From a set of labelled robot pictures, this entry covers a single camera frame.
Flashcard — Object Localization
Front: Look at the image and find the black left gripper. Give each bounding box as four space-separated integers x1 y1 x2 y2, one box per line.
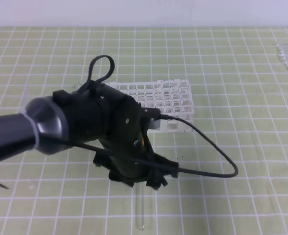
53 83 179 190

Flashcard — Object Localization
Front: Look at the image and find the white plastic test tube rack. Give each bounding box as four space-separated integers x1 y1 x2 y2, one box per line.
107 79 194 133

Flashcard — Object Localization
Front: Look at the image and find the green checkered tablecloth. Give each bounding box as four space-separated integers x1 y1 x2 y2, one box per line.
0 26 288 235

